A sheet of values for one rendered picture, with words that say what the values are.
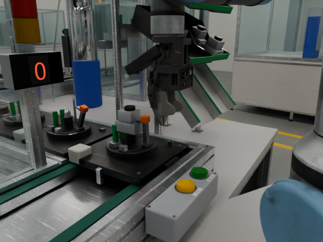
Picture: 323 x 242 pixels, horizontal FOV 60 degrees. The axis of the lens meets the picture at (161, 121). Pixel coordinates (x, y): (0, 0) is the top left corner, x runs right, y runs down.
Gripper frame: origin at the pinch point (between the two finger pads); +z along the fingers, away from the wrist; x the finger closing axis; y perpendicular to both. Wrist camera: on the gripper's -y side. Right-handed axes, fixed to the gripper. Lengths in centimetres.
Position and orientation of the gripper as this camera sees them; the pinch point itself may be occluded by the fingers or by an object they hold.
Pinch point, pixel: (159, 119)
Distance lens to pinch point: 70.2
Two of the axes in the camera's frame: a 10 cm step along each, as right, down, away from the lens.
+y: 8.4, 1.6, -5.1
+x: 5.4, -2.5, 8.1
